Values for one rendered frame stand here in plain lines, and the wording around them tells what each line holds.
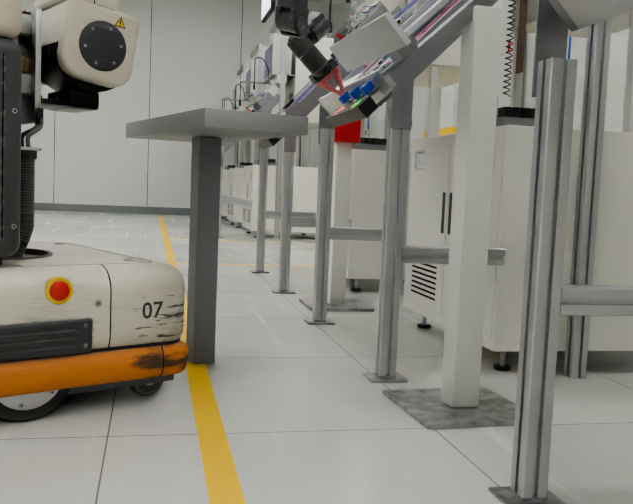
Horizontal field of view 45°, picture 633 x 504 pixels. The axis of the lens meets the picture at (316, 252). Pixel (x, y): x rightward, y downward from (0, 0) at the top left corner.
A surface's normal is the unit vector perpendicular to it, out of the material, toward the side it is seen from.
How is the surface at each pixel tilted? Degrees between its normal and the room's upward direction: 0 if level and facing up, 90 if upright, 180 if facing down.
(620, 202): 90
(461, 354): 90
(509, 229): 90
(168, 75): 90
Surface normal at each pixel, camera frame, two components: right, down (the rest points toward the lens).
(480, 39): 0.26, 0.09
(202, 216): 0.48, 0.09
